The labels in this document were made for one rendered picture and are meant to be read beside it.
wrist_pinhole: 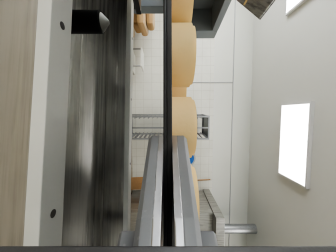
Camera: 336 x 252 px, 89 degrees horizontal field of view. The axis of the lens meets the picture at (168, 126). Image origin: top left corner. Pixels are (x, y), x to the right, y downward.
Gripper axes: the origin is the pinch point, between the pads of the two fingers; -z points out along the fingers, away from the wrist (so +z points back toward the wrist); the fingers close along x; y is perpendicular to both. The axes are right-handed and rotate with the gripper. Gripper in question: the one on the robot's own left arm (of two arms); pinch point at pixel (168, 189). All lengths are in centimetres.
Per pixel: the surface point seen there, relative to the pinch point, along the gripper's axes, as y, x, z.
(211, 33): -7, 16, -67
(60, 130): -2.2, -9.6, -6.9
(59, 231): -9.0, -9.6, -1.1
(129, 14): 1.6, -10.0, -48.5
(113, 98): -14.5, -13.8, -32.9
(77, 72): -4.0, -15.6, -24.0
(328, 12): -21, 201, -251
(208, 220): -345, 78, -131
